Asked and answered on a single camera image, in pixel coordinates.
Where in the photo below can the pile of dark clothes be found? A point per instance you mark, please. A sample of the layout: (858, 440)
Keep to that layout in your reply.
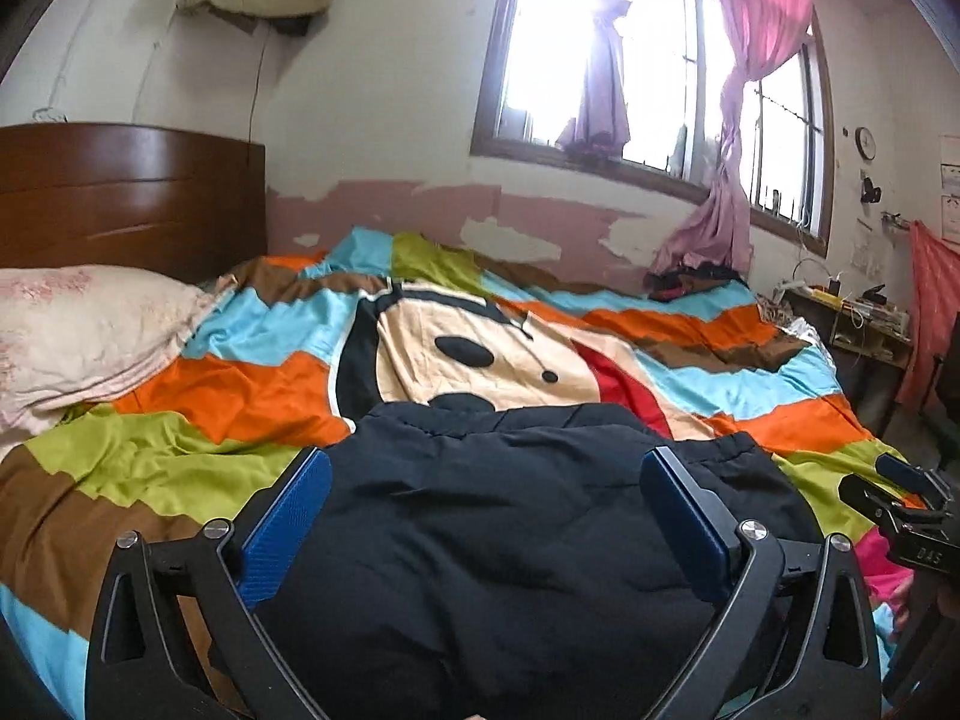
(690, 281)

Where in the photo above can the white wall papers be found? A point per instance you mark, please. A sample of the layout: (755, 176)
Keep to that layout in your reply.
(951, 191)

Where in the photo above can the colourful printed blanket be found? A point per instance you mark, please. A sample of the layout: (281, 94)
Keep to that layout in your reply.
(225, 390)

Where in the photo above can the wooden headboard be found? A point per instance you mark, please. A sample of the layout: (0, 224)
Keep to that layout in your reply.
(127, 195)

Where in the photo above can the black padded jacket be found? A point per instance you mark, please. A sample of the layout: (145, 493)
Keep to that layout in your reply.
(487, 540)

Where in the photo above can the short purple curtain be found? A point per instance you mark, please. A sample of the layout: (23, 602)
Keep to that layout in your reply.
(600, 90)

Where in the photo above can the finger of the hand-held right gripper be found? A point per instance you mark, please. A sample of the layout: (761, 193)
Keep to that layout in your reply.
(866, 499)
(904, 474)

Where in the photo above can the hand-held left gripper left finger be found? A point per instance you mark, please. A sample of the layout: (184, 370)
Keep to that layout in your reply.
(289, 517)

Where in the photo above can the wooden framed window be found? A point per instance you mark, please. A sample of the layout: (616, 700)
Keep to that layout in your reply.
(660, 75)

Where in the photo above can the black wall hook item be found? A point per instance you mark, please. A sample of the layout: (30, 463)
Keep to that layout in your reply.
(870, 189)

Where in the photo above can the pink floral pillow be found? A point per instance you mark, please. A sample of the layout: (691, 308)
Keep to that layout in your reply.
(82, 337)

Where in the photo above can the bright pink garment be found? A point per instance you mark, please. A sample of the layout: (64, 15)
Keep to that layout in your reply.
(881, 570)

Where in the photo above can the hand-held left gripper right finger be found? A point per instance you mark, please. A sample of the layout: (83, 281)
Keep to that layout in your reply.
(686, 532)

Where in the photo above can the long pink curtain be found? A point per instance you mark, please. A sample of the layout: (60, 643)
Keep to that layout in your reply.
(750, 52)

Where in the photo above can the hanging red cloth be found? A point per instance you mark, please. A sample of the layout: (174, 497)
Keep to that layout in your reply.
(934, 315)

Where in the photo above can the round wall clock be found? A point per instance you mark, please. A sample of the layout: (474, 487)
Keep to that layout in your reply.
(866, 142)

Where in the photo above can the cluttered dark desk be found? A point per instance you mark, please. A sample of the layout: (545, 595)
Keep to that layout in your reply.
(855, 322)

